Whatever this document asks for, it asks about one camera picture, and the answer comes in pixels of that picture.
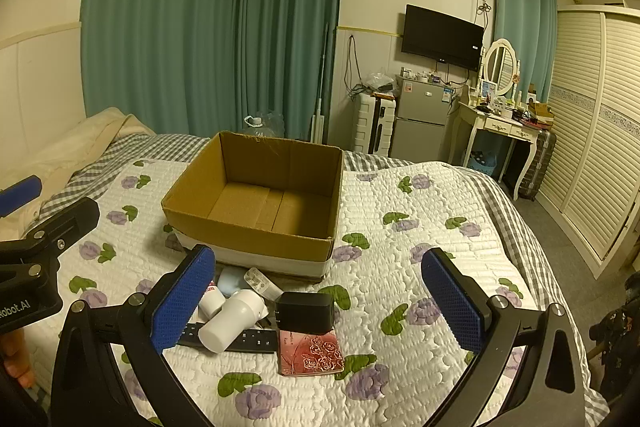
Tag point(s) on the black remote control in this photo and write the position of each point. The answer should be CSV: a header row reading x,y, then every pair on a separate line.
x,y
255,341

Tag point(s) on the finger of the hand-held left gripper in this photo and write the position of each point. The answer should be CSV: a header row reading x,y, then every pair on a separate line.
x,y
67,219
20,196

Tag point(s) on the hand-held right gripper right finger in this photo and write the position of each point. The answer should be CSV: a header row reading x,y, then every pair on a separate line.
x,y
452,302

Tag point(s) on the white remote control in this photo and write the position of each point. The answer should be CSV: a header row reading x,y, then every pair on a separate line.
x,y
262,282

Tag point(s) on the white dressing table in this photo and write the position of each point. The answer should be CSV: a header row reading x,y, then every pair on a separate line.
x,y
500,124

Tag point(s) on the clear plastic bag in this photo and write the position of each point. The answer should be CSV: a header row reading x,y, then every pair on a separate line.
x,y
377,79

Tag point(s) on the green curtain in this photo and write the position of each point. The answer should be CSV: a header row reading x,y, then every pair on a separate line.
x,y
295,32
160,32

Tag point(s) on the white ribbed suitcase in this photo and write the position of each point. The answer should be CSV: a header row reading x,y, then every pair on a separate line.
x,y
367,124

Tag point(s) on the black wall television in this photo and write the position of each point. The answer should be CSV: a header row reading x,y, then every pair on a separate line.
x,y
442,37

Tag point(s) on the large white plastic bottle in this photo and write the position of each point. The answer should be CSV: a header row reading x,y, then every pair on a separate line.
x,y
230,322

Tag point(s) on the person's left hand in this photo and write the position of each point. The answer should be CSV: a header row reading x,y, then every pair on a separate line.
x,y
15,359

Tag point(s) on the white floral quilt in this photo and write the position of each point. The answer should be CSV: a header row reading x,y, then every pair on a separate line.
x,y
400,257

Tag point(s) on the light blue curtain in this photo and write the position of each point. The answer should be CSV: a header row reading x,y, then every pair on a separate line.
x,y
525,32

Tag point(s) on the brown cardboard box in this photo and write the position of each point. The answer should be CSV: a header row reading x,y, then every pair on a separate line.
x,y
250,207

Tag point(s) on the small white red-label bottle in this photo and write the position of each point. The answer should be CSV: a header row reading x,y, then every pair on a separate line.
x,y
212,302

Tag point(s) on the red floral wallet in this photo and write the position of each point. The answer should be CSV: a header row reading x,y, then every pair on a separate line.
x,y
310,352

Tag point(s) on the clear water jug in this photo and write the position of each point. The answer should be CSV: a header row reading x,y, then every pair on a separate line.
x,y
265,124

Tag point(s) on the blue plastic basket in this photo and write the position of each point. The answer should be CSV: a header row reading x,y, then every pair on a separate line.
x,y
484,164

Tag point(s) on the white oval mirror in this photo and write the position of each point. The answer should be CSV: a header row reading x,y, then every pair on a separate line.
x,y
501,64

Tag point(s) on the silver small fridge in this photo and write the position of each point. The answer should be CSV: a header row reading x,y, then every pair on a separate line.
x,y
422,117

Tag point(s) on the dark grey suitcase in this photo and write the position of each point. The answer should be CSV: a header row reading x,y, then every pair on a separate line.
x,y
537,162

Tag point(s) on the light blue plastic case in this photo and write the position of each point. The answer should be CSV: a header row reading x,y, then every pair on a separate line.
x,y
231,281

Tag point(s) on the white flat mop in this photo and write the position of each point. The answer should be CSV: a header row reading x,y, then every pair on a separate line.
x,y
317,127

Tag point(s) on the beige blanket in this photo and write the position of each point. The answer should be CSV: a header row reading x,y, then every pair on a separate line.
x,y
75,142

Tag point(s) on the black pouch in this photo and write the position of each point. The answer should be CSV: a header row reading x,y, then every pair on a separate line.
x,y
305,312

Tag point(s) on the white louvered wardrobe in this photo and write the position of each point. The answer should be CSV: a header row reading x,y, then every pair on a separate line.
x,y
595,132

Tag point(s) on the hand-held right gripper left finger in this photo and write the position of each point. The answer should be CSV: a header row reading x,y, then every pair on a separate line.
x,y
182,302

